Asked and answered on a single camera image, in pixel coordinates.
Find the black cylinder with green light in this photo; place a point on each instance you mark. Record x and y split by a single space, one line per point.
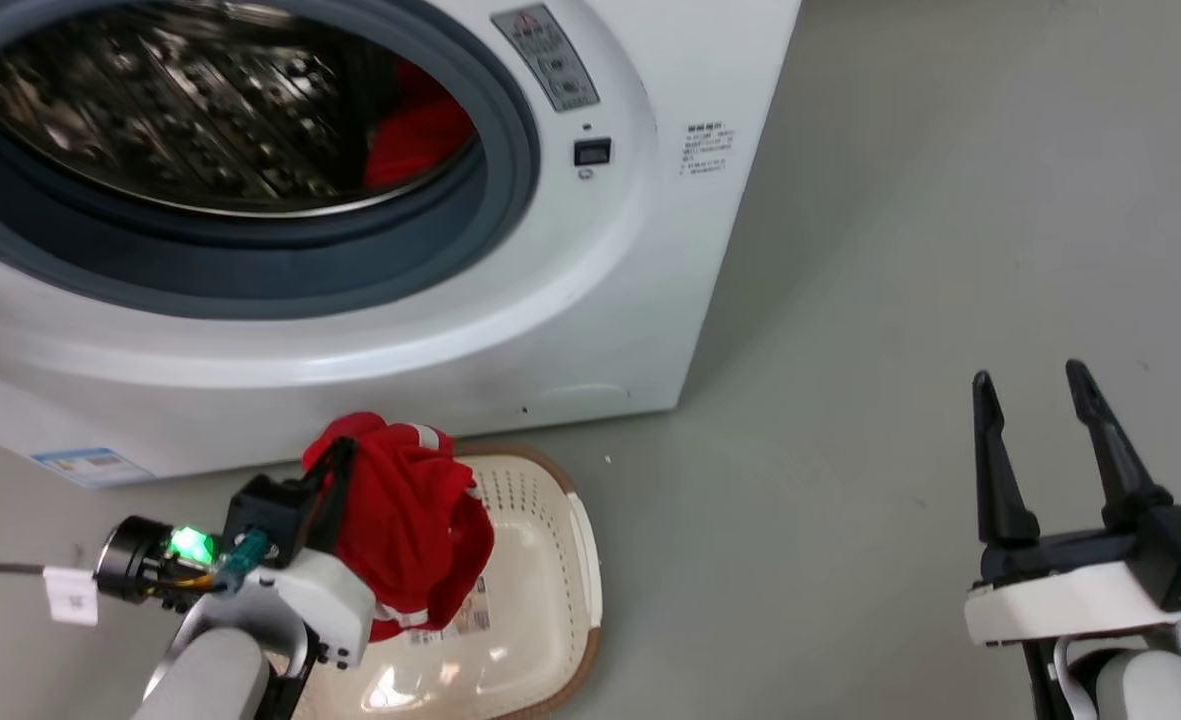
135 560

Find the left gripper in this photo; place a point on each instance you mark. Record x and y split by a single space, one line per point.
325 600

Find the barcode sticker in basket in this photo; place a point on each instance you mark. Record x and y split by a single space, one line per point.
470 615

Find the grey rubber door gasket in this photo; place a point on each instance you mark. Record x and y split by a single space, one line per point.
250 280

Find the cream plastic laundry basket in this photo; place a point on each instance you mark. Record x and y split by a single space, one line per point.
540 600

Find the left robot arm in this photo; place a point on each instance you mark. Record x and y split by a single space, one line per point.
210 675

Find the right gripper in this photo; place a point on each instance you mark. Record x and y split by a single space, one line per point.
1080 600

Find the black door latch socket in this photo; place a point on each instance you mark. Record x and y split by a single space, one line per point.
592 152

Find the stainless steel washer drum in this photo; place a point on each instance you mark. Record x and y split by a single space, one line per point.
150 100

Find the red garment with white stripes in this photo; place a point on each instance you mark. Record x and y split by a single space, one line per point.
410 520

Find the grey warning label sticker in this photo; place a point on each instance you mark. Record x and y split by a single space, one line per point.
548 58

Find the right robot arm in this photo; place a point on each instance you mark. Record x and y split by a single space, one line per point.
1140 685

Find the blue white energy label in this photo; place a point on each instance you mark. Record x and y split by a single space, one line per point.
95 466

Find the teal connector on left gripper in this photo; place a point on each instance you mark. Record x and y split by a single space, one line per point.
242 555

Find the small printed text sticker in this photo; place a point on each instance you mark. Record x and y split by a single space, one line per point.
708 148

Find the white front-load washing machine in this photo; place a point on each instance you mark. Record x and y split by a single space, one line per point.
590 300

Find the red garment in drum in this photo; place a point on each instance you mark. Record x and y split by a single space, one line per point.
420 140

